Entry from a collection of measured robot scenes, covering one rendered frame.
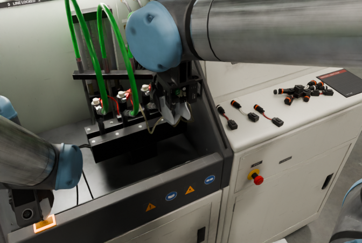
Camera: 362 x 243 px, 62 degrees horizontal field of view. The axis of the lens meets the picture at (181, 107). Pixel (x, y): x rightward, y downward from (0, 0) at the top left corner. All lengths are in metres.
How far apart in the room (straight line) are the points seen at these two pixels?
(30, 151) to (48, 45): 0.75
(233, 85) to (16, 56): 0.76
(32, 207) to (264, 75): 0.90
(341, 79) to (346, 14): 1.16
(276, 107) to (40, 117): 0.90
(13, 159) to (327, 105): 1.06
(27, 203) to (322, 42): 0.64
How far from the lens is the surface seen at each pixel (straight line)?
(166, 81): 0.57
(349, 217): 0.57
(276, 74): 1.27
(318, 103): 1.23
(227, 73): 1.12
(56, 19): 1.13
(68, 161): 0.52
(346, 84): 1.39
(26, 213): 0.73
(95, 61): 0.72
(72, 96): 1.27
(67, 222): 0.89
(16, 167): 0.43
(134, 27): 0.35
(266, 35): 0.28
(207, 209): 1.15
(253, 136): 1.02
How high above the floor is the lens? 1.67
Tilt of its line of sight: 38 degrees down
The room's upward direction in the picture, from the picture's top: straight up
